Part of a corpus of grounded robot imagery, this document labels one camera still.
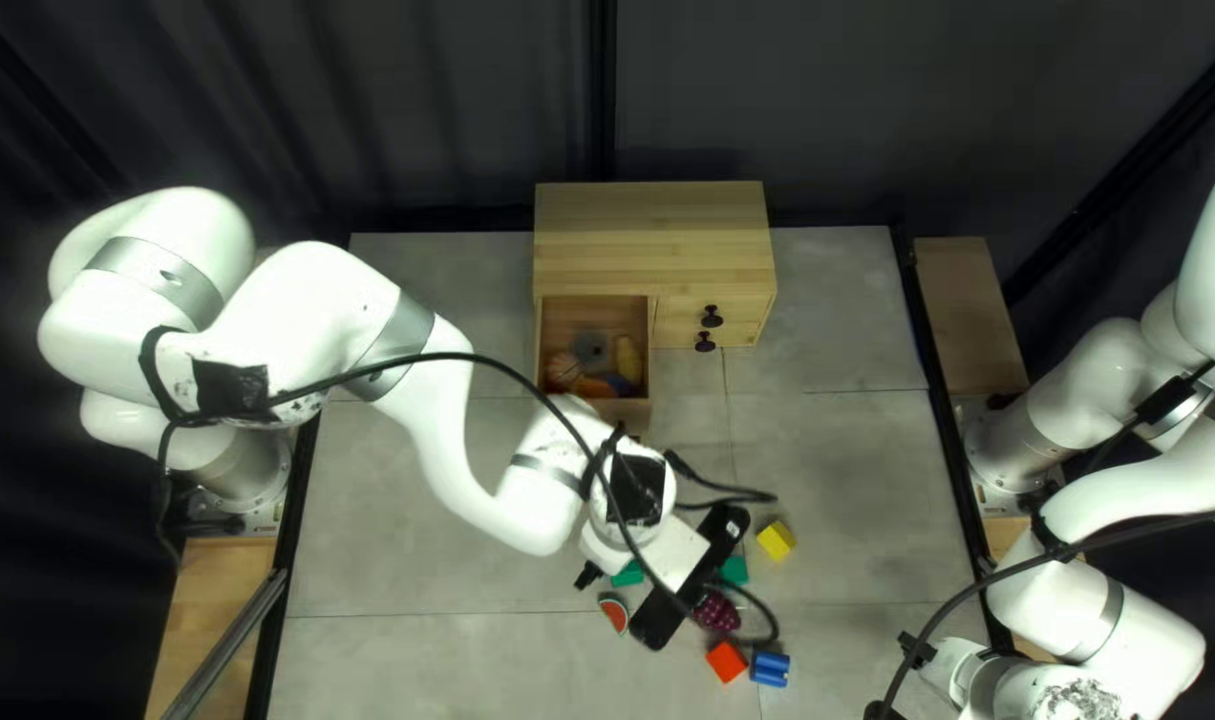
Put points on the toy watermelon slice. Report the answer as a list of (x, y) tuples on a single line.
[(615, 615)]

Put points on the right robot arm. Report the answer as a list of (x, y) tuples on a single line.
[(1098, 380)]

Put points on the purple toy grapes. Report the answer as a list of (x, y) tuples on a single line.
[(715, 612)]

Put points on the yellow toy fruit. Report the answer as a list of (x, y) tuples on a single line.
[(629, 358)]

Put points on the red toy block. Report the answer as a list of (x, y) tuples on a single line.
[(727, 662)]

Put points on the yellow toy block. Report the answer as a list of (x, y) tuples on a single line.
[(776, 541)]

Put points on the green toy block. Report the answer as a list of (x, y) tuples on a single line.
[(736, 571), (627, 577)]

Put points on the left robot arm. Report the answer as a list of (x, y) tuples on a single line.
[(297, 310)]

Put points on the orange toy piece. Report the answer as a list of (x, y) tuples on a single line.
[(593, 386)]

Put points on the blue toy block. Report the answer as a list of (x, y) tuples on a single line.
[(770, 668)]

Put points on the wooden chest of drawers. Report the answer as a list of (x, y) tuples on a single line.
[(657, 240)]

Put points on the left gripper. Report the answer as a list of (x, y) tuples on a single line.
[(683, 555)]

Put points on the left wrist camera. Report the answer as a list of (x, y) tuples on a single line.
[(667, 615)]

